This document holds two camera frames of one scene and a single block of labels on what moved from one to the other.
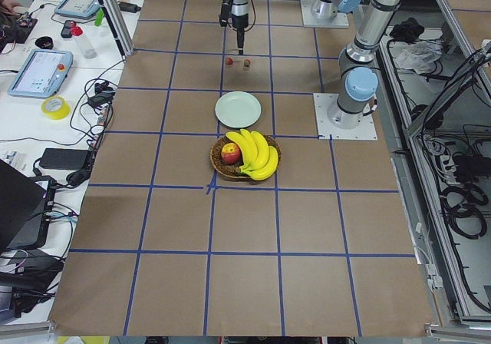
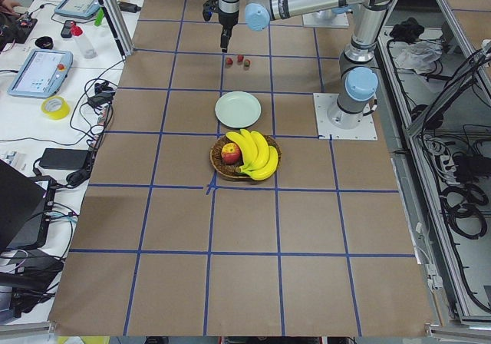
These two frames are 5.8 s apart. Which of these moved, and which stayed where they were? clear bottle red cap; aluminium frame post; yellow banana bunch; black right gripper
Moved: black right gripper
Stayed: clear bottle red cap; yellow banana bunch; aluminium frame post
